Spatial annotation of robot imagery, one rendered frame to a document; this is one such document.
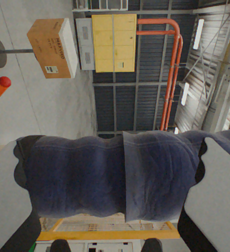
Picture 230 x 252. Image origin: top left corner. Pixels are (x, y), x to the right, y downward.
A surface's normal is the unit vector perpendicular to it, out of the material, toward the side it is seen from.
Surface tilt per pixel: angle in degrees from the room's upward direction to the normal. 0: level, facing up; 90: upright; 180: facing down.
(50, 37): 90
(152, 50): 90
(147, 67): 90
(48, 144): 89
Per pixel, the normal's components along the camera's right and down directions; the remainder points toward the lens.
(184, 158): 0.02, -0.45
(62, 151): 0.24, -0.68
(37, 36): 0.01, 0.82
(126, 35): 0.00, 0.54
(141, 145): -0.19, -0.74
